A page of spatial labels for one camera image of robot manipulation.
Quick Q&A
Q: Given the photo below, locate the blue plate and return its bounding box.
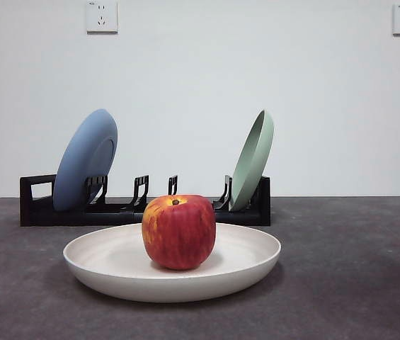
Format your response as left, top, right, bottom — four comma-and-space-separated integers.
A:
52, 108, 119, 213

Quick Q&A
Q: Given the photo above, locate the black plate rack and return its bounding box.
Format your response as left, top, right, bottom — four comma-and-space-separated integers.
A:
19, 173, 272, 227

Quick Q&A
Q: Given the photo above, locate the cream yellow plate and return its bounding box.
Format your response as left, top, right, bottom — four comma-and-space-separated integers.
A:
62, 222, 282, 304

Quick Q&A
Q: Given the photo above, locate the red yellow apple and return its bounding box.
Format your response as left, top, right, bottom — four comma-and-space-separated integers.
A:
141, 193, 217, 271

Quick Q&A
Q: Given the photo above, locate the green plate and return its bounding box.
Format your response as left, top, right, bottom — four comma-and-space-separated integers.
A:
228, 108, 276, 213

